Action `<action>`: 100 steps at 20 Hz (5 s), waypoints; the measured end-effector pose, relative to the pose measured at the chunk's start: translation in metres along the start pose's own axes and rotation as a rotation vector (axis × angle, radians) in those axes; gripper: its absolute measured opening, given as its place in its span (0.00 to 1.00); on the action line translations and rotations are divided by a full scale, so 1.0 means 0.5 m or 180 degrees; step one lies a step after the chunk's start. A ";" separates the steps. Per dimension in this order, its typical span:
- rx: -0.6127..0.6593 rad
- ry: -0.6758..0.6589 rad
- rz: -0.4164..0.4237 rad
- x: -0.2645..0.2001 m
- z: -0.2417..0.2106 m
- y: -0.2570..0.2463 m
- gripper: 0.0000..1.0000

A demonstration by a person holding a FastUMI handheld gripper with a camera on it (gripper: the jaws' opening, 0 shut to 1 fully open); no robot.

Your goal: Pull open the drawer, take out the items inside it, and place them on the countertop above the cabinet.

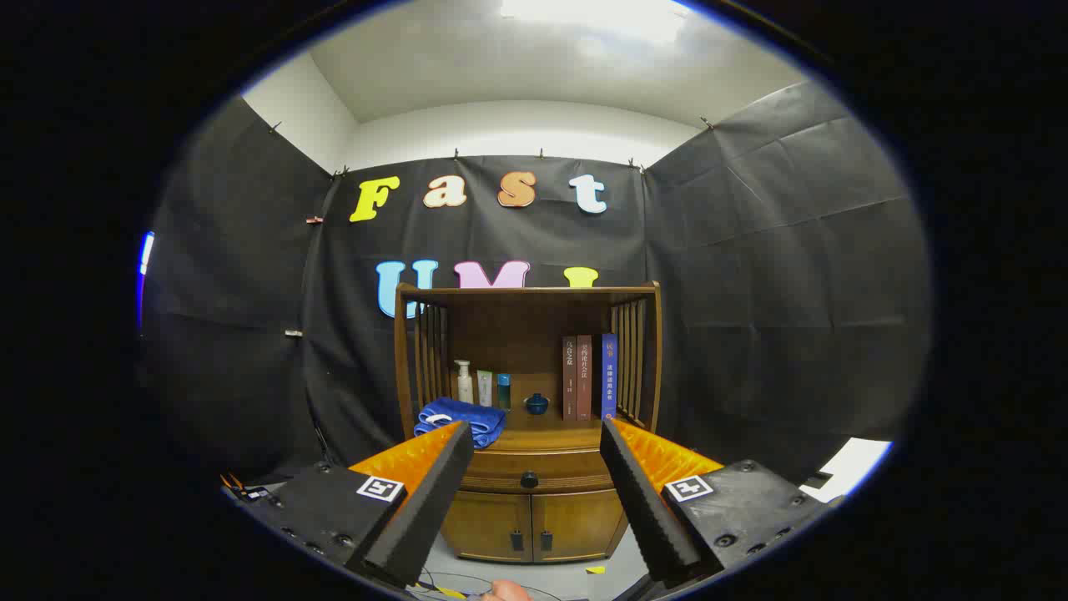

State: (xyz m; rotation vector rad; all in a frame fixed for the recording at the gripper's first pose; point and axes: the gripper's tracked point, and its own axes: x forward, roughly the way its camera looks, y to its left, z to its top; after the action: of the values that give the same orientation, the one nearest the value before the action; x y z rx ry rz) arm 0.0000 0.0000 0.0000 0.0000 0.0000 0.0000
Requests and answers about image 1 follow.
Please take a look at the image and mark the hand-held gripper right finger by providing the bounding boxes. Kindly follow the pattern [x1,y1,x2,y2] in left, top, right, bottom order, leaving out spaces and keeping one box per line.
[599,417,845,585]

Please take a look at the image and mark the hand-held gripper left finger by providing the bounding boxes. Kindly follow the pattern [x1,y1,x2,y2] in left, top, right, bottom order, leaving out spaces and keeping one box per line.
[221,420,475,589]

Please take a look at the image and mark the wooden drawer with black knob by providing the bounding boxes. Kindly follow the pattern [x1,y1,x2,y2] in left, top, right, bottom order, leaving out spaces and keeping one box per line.
[457,449,618,494]

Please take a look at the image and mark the wooden cabinet door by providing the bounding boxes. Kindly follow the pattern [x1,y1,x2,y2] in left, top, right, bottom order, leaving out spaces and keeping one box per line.
[440,491,535,562]
[531,488,628,562]

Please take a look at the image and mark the wooden countertop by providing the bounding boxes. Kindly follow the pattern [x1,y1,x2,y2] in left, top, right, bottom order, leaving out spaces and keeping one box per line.
[413,413,652,452]

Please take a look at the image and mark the wooden cabinet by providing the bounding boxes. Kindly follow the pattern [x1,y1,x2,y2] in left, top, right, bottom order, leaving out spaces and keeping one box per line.
[394,281,662,564]

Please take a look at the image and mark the folded blue towel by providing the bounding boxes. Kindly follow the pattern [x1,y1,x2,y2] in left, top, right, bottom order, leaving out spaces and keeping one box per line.
[413,396,508,450]

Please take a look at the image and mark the blue book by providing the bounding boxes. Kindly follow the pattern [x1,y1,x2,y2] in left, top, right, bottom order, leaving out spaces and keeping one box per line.
[601,333,618,421]

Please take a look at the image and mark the reddish brown book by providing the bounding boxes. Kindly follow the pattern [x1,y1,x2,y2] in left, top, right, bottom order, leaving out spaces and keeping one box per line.
[577,335,593,422]

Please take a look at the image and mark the dark brown book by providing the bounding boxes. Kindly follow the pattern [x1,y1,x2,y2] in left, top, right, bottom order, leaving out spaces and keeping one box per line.
[562,336,578,421]

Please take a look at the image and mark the white panel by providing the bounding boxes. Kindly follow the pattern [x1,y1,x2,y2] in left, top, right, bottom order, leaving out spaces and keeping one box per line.
[799,437,894,504]

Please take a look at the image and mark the floor cables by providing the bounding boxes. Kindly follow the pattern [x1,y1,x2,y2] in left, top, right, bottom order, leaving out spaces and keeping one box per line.
[413,568,568,601]

